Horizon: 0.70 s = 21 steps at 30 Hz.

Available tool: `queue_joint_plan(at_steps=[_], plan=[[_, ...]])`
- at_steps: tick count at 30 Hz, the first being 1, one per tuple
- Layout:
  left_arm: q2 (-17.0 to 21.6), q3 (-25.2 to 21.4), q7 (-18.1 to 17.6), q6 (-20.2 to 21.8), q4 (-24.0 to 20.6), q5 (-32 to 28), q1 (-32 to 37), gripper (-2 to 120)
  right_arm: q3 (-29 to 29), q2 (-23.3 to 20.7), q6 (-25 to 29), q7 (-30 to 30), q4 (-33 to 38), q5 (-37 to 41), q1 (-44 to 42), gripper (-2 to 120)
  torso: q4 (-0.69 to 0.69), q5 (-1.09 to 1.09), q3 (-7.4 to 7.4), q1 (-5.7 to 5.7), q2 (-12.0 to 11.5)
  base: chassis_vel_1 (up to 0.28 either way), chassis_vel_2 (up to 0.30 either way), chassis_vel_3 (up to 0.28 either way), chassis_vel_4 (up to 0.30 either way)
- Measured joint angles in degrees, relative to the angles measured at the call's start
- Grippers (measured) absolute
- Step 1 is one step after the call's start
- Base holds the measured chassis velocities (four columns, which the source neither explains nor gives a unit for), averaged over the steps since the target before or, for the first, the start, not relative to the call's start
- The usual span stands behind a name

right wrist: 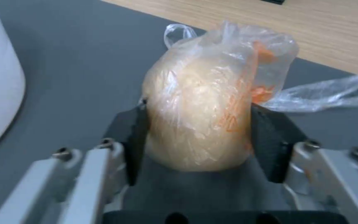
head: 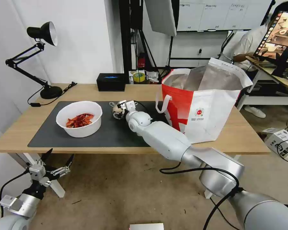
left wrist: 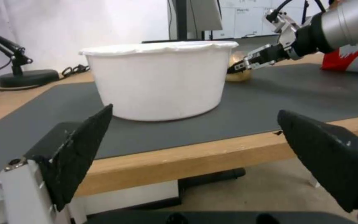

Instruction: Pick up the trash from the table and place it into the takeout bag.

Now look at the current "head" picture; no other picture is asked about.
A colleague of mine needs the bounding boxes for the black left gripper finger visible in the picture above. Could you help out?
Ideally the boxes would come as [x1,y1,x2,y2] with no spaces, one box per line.
[37,148,54,168]
[48,154,75,178]

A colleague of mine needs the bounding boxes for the paper trash ball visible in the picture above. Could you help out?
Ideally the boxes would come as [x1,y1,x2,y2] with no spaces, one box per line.
[112,104,125,119]

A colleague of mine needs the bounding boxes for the red white takeout bag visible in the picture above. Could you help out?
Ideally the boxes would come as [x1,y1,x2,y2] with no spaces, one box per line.
[155,57,254,144]

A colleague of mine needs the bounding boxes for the black desk mat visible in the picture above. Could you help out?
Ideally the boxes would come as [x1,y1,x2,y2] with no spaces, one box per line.
[28,100,180,148]

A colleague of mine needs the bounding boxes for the white table leg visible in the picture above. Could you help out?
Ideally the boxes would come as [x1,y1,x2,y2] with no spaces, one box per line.
[8,153,66,198]

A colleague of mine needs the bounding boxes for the black tissue box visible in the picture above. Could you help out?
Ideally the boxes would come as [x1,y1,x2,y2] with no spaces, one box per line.
[97,73,125,92]

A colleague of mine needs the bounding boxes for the yellow tape roll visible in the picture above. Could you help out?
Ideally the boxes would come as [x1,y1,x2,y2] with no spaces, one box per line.
[133,72,147,84]

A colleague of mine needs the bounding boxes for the white round plastic bowl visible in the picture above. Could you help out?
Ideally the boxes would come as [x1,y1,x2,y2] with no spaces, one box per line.
[56,100,103,138]

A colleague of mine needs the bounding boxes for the red crayfish shells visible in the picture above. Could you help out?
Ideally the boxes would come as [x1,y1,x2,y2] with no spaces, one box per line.
[66,114,96,129]

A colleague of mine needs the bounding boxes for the white plastic packet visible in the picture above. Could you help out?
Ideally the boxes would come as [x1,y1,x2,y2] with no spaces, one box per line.
[146,71,160,84]

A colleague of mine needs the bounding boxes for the red fire extinguisher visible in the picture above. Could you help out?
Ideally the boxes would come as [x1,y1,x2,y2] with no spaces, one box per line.
[137,52,147,71]

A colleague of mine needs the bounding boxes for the black light stand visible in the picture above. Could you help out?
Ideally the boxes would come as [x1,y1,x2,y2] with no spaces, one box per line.
[139,28,176,73]

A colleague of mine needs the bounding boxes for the black desk lamp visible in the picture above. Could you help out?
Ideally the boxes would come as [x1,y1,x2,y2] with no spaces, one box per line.
[5,21,63,99]

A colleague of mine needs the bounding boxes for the white robot front shell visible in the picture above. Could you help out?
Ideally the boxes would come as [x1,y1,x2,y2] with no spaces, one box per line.
[129,223,164,230]

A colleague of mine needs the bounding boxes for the white softbox reflector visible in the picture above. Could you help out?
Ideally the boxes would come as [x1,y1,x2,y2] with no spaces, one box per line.
[144,0,179,37]

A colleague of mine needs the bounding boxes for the white shoe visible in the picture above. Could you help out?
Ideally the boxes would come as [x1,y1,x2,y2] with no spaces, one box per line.
[244,105,267,118]

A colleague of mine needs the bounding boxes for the person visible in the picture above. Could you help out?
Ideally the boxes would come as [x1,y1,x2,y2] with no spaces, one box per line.
[222,0,288,72]

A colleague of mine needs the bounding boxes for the wooden side desk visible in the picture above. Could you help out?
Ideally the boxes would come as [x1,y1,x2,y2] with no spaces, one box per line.
[236,55,288,111]

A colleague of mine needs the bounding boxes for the computer monitor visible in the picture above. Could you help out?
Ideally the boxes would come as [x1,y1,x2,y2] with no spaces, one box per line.
[253,4,288,63]

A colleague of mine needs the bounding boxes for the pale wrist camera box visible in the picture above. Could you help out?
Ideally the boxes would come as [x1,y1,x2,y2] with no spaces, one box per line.
[28,165,47,181]

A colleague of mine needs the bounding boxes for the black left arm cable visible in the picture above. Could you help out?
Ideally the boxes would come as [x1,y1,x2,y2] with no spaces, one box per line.
[0,169,30,217]

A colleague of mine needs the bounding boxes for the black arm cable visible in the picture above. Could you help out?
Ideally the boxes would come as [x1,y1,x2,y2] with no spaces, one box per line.
[159,162,243,230]
[0,169,30,217]

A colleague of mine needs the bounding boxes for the black lamp power cable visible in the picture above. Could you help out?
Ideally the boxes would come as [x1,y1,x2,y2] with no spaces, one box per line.
[27,81,78,108]

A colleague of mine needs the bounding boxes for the black metal rack frame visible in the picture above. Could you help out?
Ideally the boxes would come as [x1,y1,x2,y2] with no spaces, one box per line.
[119,0,232,84]

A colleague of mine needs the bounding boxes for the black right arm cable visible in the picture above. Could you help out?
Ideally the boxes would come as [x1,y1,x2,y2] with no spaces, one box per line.
[159,162,243,230]

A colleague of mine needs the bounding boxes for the white wall board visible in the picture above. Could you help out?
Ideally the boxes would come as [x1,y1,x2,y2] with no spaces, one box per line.
[176,0,274,32]

